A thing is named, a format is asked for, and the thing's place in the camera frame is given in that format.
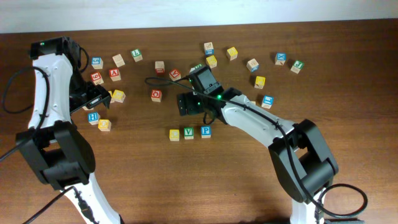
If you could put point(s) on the yellow C letter block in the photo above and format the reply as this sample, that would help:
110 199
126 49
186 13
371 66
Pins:
174 135

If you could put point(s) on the blue L letter block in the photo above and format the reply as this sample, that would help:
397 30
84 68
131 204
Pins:
267 102

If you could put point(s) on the blue P letter block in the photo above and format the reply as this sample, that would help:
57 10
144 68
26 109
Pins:
205 131

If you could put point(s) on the lower blue H block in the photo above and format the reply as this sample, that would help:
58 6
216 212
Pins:
93 118

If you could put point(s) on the green J letter block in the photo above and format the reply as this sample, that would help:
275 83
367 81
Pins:
297 66

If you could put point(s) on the yellow top middle block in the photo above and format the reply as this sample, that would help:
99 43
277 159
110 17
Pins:
211 61

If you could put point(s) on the yellow top far block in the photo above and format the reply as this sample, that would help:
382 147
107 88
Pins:
232 53

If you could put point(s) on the red O letter block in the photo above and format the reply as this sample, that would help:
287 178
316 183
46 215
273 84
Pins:
156 95

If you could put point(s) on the plain wooden block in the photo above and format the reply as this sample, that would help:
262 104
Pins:
118 60

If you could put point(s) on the yellow block pair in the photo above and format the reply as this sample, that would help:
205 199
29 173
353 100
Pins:
118 96
111 95

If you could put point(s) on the red V letter block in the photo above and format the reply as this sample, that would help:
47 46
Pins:
175 74

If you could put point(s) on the red 9 number block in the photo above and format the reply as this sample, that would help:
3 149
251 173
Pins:
96 78

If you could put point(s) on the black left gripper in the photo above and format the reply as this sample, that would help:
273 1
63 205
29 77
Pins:
94 101

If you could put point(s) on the yellow O letter block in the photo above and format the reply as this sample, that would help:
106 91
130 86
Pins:
104 125

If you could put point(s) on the green Z letter block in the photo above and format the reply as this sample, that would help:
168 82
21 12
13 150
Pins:
196 66

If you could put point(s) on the blue X letter block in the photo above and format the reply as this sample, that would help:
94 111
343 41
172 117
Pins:
280 58

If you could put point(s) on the blue D letter block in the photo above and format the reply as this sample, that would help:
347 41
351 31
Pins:
252 65

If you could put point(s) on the yellow block right pair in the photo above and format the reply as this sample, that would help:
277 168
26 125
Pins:
118 96

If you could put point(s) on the green L letter block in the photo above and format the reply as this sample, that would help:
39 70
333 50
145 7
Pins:
137 55

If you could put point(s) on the blue S letter block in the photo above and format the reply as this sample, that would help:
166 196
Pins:
97 63

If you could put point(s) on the green V letter block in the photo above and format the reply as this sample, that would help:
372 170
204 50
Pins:
188 133

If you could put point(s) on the yellow block left pair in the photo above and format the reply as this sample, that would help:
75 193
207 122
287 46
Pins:
111 95

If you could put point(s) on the red A letter block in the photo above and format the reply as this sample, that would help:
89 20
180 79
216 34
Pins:
115 74

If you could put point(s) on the blue side far block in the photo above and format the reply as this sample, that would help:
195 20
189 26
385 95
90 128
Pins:
208 48

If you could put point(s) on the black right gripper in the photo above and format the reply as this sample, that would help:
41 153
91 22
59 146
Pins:
184 104

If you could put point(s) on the red I side block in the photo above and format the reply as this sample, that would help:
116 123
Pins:
159 67

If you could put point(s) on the yellow K letter block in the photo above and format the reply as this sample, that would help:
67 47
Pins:
259 82

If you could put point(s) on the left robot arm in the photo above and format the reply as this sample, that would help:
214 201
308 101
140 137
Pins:
52 146

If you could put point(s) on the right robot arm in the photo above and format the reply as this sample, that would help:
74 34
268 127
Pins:
303 162

